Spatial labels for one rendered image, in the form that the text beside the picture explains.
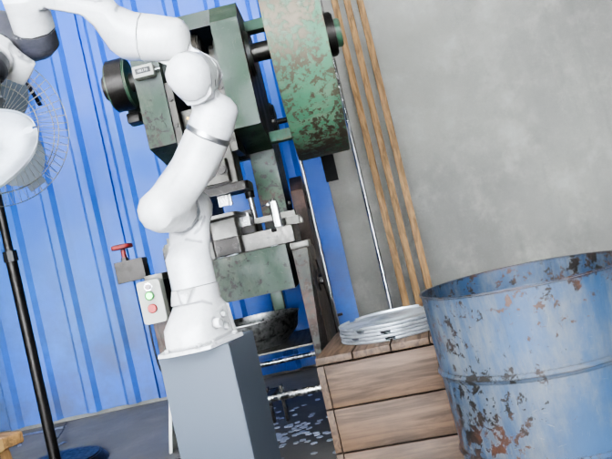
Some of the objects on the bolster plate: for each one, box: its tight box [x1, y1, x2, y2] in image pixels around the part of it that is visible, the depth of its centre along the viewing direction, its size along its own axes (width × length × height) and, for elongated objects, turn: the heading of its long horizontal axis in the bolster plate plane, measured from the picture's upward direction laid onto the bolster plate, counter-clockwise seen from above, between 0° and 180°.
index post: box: [269, 199, 283, 228], centre depth 247 cm, size 3×3×10 cm
